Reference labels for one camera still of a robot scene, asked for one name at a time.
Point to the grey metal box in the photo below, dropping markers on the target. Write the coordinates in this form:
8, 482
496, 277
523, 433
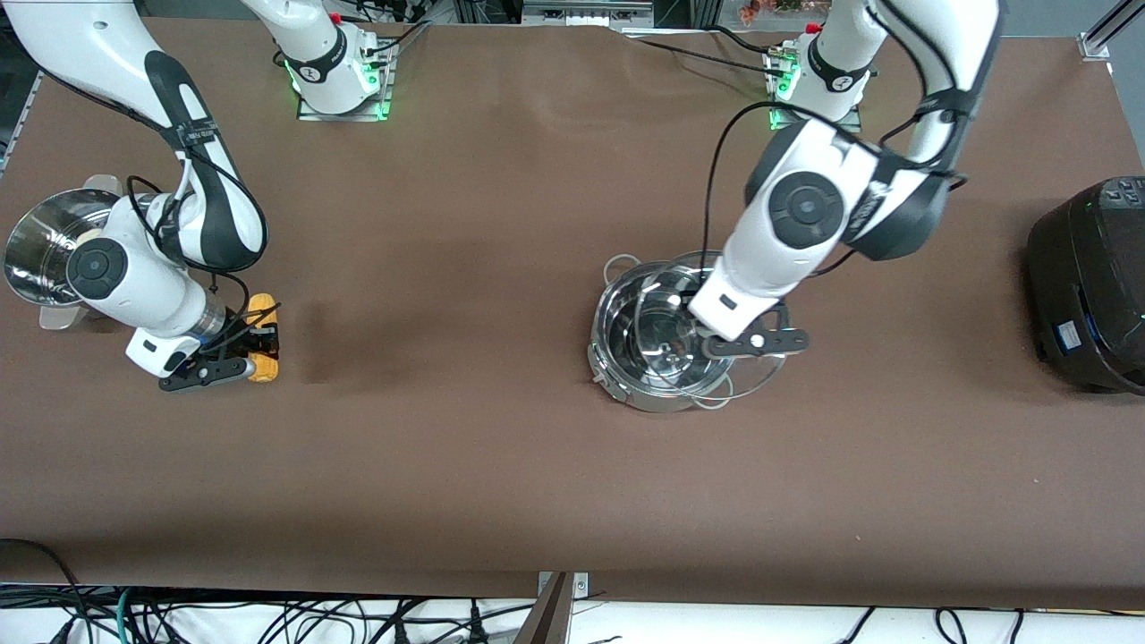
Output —
586, 11

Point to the brown table cover sheet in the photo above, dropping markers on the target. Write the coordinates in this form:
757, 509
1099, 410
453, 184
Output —
501, 224

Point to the aluminium side rail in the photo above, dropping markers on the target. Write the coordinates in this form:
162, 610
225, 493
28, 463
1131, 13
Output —
22, 116

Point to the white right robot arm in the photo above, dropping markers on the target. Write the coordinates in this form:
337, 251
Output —
134, 277

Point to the white steamed bun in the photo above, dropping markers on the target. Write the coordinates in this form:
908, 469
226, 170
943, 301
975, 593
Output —
87, 238

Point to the grey table edge bracket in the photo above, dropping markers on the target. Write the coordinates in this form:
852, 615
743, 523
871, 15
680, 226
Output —
581, 586

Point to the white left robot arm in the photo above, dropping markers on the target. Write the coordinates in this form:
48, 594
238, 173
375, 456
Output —
805, 210

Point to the black rice cooker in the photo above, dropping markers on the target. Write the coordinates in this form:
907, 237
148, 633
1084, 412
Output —
1096, 295

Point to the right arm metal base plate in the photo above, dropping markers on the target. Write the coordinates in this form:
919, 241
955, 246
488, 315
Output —
344, 114

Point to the dark angled metal bar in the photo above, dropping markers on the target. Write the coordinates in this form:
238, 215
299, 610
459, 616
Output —
547, 622

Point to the yellow corn cob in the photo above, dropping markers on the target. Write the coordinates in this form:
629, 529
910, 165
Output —
262, 309

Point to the glass pot lid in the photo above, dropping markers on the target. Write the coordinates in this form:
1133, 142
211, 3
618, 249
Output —
760, 367

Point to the aluminium frame profile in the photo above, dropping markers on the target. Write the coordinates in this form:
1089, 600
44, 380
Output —
1096, 43

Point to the stainless steel pot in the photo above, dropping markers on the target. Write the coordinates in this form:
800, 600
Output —
617, 380

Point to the metal steamer bowl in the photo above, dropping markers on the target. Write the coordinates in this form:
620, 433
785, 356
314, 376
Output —
36, 250

